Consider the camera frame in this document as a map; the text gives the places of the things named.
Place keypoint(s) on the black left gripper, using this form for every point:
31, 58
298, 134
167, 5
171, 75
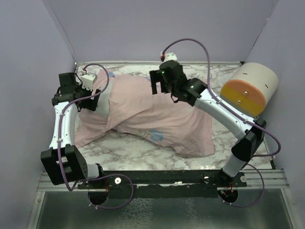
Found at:
90, 103

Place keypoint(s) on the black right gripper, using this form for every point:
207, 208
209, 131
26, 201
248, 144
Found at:
156, 78

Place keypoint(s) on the pink snowflake pillowcase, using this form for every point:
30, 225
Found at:
135, 110

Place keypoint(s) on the white pillow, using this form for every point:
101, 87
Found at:
103, 105

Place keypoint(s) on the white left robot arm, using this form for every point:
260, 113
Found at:
62, 161

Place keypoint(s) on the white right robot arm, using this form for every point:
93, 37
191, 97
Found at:
249, 132

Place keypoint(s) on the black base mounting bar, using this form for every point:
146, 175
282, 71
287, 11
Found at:
163, 184

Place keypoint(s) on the beige orange yellow cylinder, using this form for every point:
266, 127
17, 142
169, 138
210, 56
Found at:
250, 89

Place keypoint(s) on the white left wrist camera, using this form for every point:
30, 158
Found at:
88, 81

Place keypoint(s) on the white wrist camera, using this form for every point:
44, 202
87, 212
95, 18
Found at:
88, 81
170, 56

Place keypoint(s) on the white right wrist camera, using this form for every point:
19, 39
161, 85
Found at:
170, 56

